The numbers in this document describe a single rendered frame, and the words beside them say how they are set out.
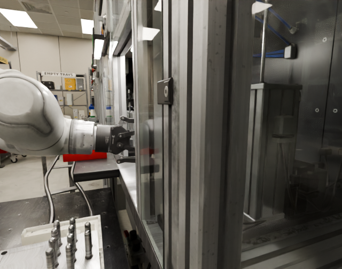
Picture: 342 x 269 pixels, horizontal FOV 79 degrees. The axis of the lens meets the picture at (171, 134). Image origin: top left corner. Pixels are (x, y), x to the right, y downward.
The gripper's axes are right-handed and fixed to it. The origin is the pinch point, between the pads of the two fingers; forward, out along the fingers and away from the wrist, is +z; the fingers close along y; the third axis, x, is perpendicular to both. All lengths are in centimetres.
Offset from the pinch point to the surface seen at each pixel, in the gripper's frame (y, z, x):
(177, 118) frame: 9.0, -14.0, -40.3
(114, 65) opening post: 22.9, -15.4, 18.5
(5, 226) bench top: -39, -48, 28
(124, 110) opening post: 7.9, -10.7, 18.5
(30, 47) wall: 157, -220, 749
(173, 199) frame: 0.4, -12.9, -39.4
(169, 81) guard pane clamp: 12.4, -14.7, -39.1
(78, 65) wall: 126, -76, 750
